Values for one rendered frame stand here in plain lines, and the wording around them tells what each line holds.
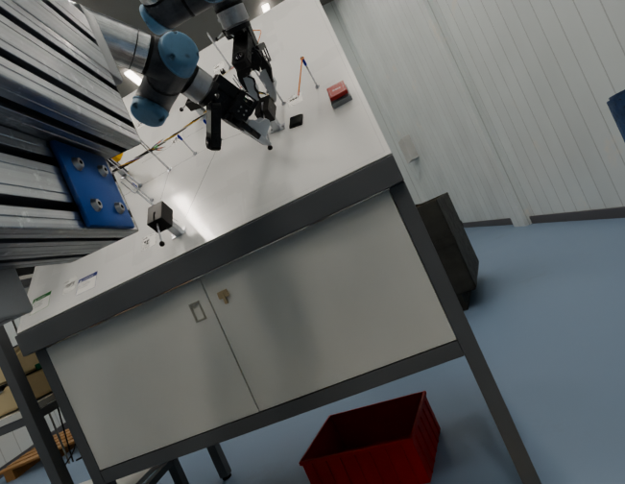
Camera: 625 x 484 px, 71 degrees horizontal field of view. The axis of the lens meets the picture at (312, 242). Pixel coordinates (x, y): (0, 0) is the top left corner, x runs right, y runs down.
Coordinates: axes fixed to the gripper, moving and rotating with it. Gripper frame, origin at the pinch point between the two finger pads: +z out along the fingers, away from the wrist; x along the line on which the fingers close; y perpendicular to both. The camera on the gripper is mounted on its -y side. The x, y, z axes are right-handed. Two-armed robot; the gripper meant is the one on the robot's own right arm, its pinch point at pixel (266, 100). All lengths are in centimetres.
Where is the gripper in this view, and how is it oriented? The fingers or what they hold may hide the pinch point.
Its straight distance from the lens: 129.3
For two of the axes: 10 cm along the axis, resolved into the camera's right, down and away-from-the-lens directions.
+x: -9.1, 2.2, 3.6
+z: 3.7, 8.1, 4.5
